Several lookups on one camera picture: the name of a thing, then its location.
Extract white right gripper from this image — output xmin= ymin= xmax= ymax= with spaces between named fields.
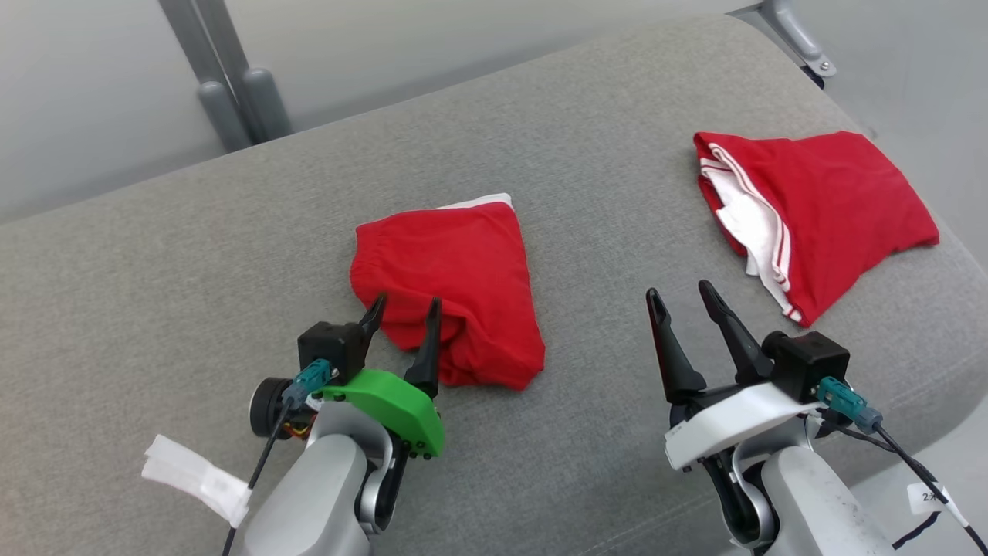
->
xmin=646 ymin=280 xmax=823 ymax=472

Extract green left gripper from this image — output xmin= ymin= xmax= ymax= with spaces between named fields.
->
xmin=320 ymin=292 xmax=445 ymax=458

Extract red shorts with white stripe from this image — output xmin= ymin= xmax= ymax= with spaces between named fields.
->
xmin=350 ymin=193 xmax=547 ymax=392

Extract red and white basketball jersey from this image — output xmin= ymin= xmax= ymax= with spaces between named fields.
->
xmin=693 ymin=130 xmax=941 ymax=329

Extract teal left cable connector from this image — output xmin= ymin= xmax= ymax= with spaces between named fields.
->
xmin=282 ymin=359 xmax=340 ymax=410

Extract teal cable connector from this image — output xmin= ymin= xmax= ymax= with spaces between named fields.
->
xmin=814 ymin=377 xmax=883 ymax=435
xmin=282 ymin=359 xmax=340 ymax=410

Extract teal right cable connector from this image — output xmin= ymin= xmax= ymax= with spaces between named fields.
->
xmin=814 ymin=377 xmax=883 ymax=435

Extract black left camera cable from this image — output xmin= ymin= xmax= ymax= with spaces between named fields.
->
xmin=222 ymin=402 xmax=291 ymax=556

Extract black camera cable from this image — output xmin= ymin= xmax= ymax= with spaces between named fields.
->
xmin=837 ymin=421 xmax=988 ymax=554
xmin=222 ymin=402 xmax=291 ymax=556

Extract black right camera cable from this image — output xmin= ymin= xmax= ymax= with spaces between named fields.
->
xmin=837 ymin=421 xmax=988 ymax=554

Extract white left cable tag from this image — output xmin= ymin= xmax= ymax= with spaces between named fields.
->
xmin=142 ymin=434 xmax=253 ymax=529

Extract white cable tag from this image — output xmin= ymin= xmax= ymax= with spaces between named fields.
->
xmin=907 ymin=483 xmax=966 ymax=526
xmin=142 ymin=434 xmax=253 ymax=529

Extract white right cable tag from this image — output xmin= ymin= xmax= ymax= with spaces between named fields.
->
xmin=907 ymin=483 xmax=966 ymax=526

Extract grey metal frame post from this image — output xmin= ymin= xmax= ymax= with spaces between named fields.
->
xmin=158 ymin=0 xmax=254 ymax=153
xmin=193 ymin=0 xmax=294 ymax=144

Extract grey metal bracket leg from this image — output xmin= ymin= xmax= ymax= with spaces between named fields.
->
xmin=760 ymin=0 xmax=837 ymax=90

